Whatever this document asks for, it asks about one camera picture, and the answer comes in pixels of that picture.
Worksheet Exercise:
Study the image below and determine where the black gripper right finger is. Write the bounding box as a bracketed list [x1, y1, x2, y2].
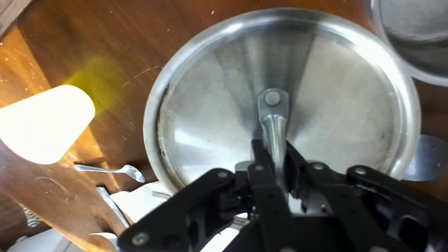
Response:
[282, 141, 448, 252]

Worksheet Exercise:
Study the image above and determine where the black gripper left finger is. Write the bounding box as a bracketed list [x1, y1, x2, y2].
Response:
[117, 139, 301, 252]

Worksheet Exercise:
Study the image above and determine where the silver pot lid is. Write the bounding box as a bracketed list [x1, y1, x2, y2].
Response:
[141, 6, 422, 197]

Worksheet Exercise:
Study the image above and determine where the white plate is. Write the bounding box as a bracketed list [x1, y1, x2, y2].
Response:
[110, 181, 253, 252]

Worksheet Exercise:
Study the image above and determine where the silver pot with handle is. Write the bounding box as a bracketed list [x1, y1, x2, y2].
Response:
[369, 0, 448, 184]

